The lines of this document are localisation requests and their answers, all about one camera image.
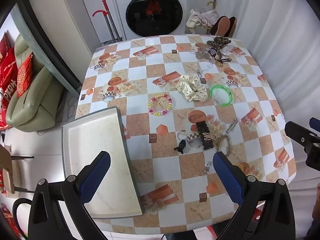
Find colourful bead bracelet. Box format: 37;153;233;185
148;93;173;117

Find red cushion with white print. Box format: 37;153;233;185
0;47;19;98

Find small black hair clip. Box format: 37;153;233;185
174;141;187;154

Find green leather sofa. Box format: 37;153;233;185
5;33;63;133

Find silver hair pin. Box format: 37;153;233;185
225;118;238;134

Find black cable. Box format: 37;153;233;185
12;197;33;240

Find red cushion with gold pattern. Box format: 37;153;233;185
16;52;34;98

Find white tray with grey rim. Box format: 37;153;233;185
62;106;146;219

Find white curtain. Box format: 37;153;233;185
217;0;320;180

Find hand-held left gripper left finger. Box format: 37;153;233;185
27;151;112;240

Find green plastic bracelet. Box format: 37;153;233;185
209;85;234;106

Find white cabinet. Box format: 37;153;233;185
27;0;101;57

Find checkered printed tablecloth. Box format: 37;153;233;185
75;34;297;235

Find leopard print scrunchie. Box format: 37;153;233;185
207;36;232;50

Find pale clothes on hanger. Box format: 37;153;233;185
186;8;219;30

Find wooden chair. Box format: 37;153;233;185
0;144;35;193

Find metal keychain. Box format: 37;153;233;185
192;63;203;80

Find cream polka dot scrunchie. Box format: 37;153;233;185
175;74;208;103

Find mop with red handle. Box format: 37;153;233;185
92;0;123;43

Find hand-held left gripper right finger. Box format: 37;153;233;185
212;151;297;240

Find white washing machine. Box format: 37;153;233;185
111;0;188;41

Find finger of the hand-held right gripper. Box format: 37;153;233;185
309;117;320;131
284;121;320;153

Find black hair claw clip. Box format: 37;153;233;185
195;121;215;151

